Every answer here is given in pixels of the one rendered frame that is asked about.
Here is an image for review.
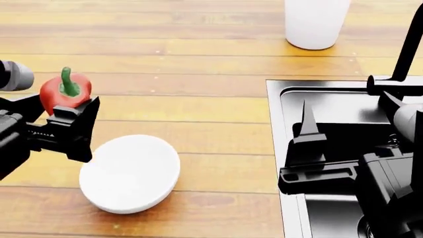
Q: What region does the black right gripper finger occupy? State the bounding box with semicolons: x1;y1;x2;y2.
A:
377;89;404;118
286;99;328;167

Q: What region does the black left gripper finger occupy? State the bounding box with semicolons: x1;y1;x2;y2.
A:
46;95;100;163
0;94;46;124

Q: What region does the red bell pepper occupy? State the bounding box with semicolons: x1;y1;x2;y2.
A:
39;66;93;117

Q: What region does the stainless steel sink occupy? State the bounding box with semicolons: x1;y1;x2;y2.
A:
265;79;423;238

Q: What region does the black sink faucet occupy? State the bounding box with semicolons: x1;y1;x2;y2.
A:
367;0;423;97

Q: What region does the white bowl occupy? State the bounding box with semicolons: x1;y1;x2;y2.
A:
79;134;182;215

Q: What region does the white cylindrical container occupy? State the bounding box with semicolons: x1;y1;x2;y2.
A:
284;0;352;51

